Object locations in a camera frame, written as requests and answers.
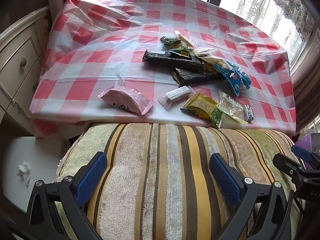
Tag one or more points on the green packet with yellow label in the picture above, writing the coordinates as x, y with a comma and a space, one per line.
181, 52

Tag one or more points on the yellow green snack packet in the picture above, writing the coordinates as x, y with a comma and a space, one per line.
200, 105

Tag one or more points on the pink snack packet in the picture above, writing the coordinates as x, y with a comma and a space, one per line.
125, 100

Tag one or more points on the cream carved cabinet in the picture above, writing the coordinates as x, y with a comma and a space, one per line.
17, 67

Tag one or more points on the crumpled white tissue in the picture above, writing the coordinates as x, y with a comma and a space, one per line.
23, 172

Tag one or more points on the clear printed snack packet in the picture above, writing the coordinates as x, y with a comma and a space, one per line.
231, 107

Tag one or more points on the long black snack packet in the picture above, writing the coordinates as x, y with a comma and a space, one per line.
197, 76
170, 60

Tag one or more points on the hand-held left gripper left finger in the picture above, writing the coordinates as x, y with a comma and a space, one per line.
91, 177

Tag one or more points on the striped plush cushion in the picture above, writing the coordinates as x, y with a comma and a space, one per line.
162, 180

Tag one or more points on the embroidered lace curtain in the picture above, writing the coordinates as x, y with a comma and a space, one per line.
275, 10

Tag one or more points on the red white checked tablecloth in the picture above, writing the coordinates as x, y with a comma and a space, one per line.
100, 42

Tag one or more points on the purple rimmed white basket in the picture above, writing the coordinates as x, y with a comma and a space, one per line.
312, 142

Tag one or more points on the small dark green packet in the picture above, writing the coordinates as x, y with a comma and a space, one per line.
166, 40

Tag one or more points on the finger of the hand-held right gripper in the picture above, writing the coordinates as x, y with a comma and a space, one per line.
302, 153
290, 165

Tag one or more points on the small blue white candy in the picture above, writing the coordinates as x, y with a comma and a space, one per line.
248, 112

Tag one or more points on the pale green snack packet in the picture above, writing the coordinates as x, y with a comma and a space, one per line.
178, 44

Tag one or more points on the white side table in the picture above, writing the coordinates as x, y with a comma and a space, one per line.
40, 160

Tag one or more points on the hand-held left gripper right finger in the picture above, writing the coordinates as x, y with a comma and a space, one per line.
225, 177

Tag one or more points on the small silver clear packet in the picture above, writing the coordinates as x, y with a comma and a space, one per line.
175, 95

